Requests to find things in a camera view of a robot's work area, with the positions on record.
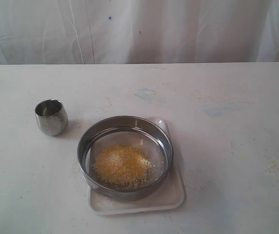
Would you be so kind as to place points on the round steel mesh sieve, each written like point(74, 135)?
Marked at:
point(131, 131)

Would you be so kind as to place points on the yellow grain mixture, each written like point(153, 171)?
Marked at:
point(122, 165)

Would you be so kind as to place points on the stainless steel cup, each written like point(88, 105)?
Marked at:
point(51, 117)

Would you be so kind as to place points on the white square plastic tray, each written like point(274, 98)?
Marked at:
point(168, 196)

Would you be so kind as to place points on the white backdrop curtain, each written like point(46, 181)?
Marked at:
point(138, 31)

